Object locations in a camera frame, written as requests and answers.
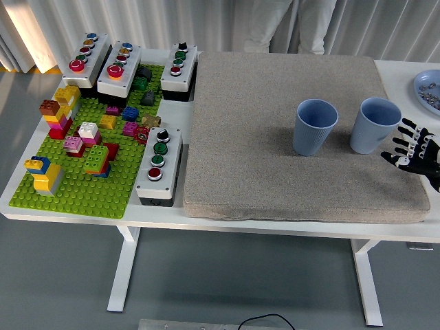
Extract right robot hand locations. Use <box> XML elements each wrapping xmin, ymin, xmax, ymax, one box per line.
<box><xmin>380</xmin><ymin>118</ymin><xmax>440</xmax><ymax>193</ymax></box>

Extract blue ribbed cup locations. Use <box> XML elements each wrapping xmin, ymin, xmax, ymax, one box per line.
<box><xmin>349</xmin><ymin>97</ymin><xmax>402</xmax><ymax>155</ymax></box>
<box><xmin>292</xmin><ymin>98</ymin><xmax>340</xmax><ymax>157</ymax></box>

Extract blue plate with metal nuts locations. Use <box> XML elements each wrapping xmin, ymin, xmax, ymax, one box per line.
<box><xmin>413</xmin><ymin>69</ymin><xmax>440</xmax><ymax>117</ymax></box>

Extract white table leg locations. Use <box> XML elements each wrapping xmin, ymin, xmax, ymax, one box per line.
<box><xmin>350</xmin><ymin>239</ymin><xmax>384</xmax><ymax>327</ymax></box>
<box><xmin>107</xmin><ymin>225</ymin><xmax>141</xmax><ymax>313</ymax></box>

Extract grey-brown mat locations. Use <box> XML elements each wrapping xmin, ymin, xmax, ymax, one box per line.
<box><xmin>182</xmin><ymin>51</ymin><xmax>432</xmax><ymax>225</ymax></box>

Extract person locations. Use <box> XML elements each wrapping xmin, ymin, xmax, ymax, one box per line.
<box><xmin>243</xmin><ymin>0</ymin><xmax>338</xmax><ymax>55</ymax></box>

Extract four-button control box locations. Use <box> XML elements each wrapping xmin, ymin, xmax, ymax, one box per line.
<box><xmin>160</xmin><ymin>41</ymin><xmax>199</xmax><ymax>102</ymax></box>
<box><xmin>135</xmin><ymin>126</ymin><xmax>184</xmax><ymax>208</ymax></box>

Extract brass pipe fitting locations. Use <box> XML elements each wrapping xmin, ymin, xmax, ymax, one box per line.
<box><xmin>141</xmin><ymin>114</ymin><xmax>162</xmax><ymax>128</ymax></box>

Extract red valve handwheel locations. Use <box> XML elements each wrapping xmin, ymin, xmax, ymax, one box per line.
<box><xmin>133</xmin><ymin>126</ymin><xmax>151</xmax><ymax>144</ymax></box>

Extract white curtain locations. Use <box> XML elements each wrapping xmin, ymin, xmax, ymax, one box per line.
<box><xmin>0</xmin><ymin>0</ymin><xmax>440</xmax><ymax>74</ymax></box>

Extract dark grey cylinder part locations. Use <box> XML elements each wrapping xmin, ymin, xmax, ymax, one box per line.
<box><xmin>136</xmin><ymin>65</ymin><xmax>154</xmax><ymax>83</ymax></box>

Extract five-button control box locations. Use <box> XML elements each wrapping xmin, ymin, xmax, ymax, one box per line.
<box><xmin>62</xmin><ymin>32</ymin><xmax>113</xmax><ymax>99</ymax></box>
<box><xmin>97</xmin><ymin>41</ymin><xmax>143</xmax><ymax>107</ymax></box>

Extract green brick stack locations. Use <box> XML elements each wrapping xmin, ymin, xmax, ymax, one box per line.
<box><xmin>83</xmin><ymin>144</ymin><xmax>113</xmax><ymax>179</ymax></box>

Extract green brick baseplate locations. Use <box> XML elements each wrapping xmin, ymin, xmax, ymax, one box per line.
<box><xmin>8</xmin><ymin>63</ymin><xmax>166</xmax><ymax>220</ymax></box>

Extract pink white red brick stack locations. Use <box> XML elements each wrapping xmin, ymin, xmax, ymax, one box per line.
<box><xmin>63</xmin><ymin>135</ymin><xmax>87</xmax><ymax>158</ymax></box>

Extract yellow white brick tower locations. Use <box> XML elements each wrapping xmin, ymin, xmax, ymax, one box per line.
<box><xmin>54</xmin><ymin>85</ymin><xmax>83</xmax><ymax>120</ymax></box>

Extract brown yellow red brick tower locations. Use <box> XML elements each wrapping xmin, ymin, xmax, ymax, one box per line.
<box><xmin>38</xmin><ymin>98</ymin><xmax>74</xmax><ymax>140</ymax></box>

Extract blue yellow grey brick stack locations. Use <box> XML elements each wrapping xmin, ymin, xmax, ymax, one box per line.
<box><xmin>23</xmin><ymin>155</ymin><xmax>65</xmax><ymax>197</ymax></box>

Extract metal bracket under table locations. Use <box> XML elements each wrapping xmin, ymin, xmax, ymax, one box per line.
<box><xmin>405</xmin><ymin>242</ymin><xmax>435</xmax><ymax>252</ymax></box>

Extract black cable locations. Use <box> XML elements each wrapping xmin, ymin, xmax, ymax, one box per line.
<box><xmin>238</xmin><ymin>313</ymin><xmax>296</xmax><ymax>330</ymax></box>

